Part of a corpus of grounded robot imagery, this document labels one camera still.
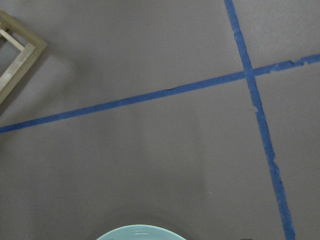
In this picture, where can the wooden dish rack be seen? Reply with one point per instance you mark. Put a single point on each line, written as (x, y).
(28, 54)

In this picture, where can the light green plate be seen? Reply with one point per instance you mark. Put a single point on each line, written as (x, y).
(140, 232)

